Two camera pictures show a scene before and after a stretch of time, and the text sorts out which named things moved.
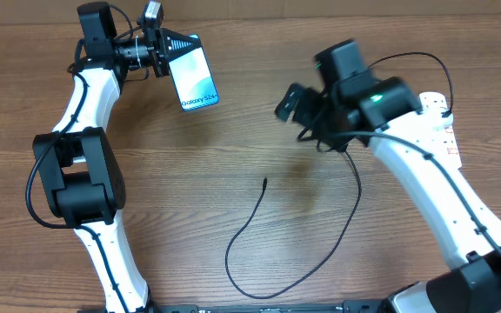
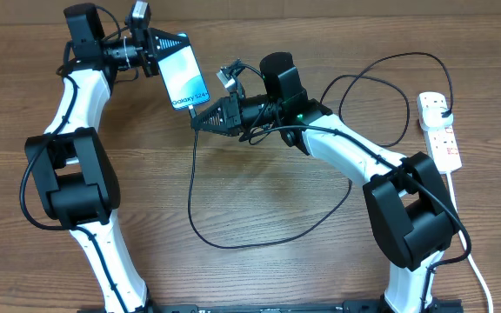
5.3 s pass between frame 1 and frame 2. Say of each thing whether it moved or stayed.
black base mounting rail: stayed
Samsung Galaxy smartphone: moved
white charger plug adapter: stayed
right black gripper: moved
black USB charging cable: moved
